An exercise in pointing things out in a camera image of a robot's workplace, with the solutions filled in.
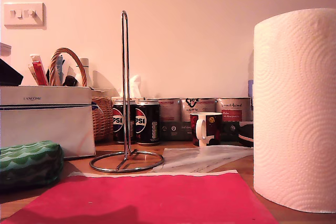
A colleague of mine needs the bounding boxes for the metallic paper towel stand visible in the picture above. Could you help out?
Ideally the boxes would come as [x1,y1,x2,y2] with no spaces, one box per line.
[89,10,165,174]

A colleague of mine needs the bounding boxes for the white paper towel roll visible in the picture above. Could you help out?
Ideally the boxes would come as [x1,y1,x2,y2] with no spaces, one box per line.
[253,8,336,214]

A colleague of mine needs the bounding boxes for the white lidded container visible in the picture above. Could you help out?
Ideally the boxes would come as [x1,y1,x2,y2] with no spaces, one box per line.
[0,42,12,57]

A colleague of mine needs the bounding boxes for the red and white tube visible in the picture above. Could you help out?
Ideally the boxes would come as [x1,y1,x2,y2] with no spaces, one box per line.
[28,54,50,86]

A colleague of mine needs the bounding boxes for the blue and white packet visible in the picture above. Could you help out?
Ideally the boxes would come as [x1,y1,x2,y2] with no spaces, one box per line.
[56,54,66,84]

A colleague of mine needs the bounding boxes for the small black tool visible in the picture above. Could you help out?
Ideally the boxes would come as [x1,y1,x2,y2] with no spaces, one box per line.
[62,75,77,87]

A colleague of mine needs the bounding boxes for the white Lancome bag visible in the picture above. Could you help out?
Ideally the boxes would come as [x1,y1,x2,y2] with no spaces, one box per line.
[0,85,97,159]

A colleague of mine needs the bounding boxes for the green wave pattern case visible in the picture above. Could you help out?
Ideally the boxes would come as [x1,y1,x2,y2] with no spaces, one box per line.
[0,140,65,192]

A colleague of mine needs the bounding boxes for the black Pepsi can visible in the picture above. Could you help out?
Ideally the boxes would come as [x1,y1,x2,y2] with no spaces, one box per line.
[112,100,137,145]
[134,100,161,146]

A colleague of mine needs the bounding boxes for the white tissue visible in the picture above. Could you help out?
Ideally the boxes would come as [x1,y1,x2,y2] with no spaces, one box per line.
[130,74,144,99]

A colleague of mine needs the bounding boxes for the silver tin red label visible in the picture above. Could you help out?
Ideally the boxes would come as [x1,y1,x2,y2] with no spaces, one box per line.
[157,98,182,122]

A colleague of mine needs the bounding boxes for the dark green cardboard tray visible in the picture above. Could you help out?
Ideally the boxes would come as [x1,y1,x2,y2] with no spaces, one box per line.
[159,120,254,141]

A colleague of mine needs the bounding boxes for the silver tin black logo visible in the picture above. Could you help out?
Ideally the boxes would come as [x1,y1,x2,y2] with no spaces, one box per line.
[180,97,216,122]

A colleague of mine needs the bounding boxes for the white and dark red mug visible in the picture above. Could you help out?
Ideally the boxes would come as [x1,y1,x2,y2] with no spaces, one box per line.
[189,112,223,147]

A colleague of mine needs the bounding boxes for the clear plastic sleeve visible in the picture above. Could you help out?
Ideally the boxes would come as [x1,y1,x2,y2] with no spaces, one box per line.
[152,145,254,174]

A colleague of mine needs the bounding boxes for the silver tin script label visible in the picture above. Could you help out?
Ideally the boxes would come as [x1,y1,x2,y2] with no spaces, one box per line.
[215,97,252,122]

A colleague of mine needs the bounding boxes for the large clear water bottle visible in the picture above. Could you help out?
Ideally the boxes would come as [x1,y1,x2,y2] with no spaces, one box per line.
[248,78,255,120]

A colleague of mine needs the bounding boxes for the black zip case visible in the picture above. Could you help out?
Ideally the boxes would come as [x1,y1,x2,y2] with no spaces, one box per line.
[238,121,255,148]

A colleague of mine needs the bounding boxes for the white wall light switch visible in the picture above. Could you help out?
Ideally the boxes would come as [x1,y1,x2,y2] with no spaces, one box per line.
[3,2,47,29]

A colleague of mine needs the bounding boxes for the wicker basket with handle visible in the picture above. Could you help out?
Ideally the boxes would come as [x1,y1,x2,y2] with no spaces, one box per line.
[49,47,113,143]

